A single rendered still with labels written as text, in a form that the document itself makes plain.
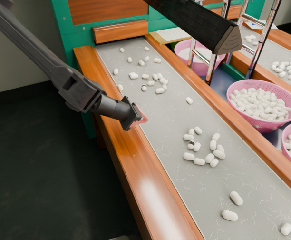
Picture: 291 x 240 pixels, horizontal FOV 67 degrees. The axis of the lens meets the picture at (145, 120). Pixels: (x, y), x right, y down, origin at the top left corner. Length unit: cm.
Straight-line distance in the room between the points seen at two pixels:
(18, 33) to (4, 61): 153
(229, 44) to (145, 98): 43
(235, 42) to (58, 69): 45
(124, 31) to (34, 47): 70
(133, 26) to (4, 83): 141
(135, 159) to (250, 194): 34
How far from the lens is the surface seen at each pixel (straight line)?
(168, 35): 137
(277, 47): 151
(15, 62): 222
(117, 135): 74
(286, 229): 69
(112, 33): 126
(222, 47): 61
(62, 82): 59
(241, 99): 100
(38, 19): 209
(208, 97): 92
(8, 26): 73
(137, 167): 66
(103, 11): 129
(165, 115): 85
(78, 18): 127
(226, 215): 64
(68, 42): 129
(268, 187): 75
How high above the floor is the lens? 132
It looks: 44 degrees down
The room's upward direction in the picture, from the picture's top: straight up
